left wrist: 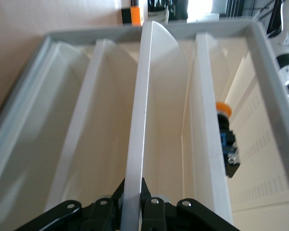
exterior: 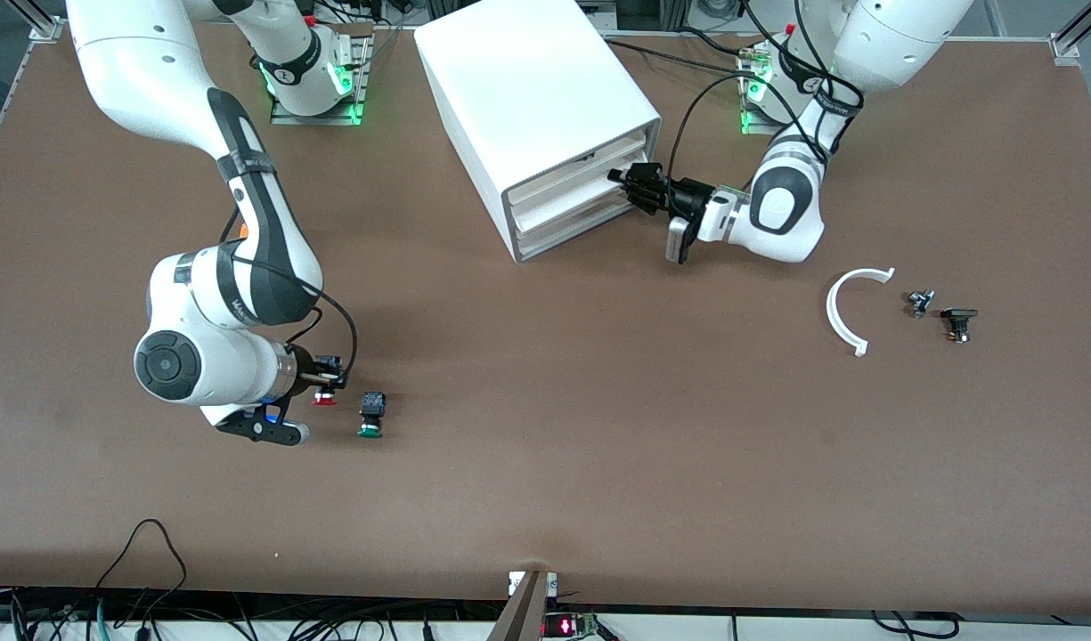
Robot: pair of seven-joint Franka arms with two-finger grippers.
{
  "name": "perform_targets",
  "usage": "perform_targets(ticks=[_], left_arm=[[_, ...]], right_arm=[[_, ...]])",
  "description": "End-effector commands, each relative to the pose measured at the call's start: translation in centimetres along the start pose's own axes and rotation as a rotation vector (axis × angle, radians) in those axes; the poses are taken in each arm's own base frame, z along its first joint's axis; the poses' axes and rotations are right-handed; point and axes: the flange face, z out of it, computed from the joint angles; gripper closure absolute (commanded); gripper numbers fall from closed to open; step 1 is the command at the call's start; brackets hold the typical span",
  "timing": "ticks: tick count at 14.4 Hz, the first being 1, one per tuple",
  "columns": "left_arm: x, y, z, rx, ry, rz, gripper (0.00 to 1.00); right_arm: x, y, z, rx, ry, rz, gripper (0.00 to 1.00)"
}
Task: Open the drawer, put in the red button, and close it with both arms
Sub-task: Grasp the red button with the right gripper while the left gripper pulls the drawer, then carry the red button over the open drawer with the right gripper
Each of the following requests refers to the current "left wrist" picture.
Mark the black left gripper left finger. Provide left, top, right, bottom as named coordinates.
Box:
left=13, top=178, right=126, bottom=231

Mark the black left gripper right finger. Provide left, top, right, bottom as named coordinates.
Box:
left=139, top=177, right=241, bottom=231

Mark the white drawer cabinet housing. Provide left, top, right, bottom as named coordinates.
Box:
left=0, top=19, right=289, bottom=231

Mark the orange black background object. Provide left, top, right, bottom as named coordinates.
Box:
left=121, top=0, right=145, bottom=26

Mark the orange push button switch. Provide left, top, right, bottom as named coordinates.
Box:
left=215, top=101, right=242, bottom=179

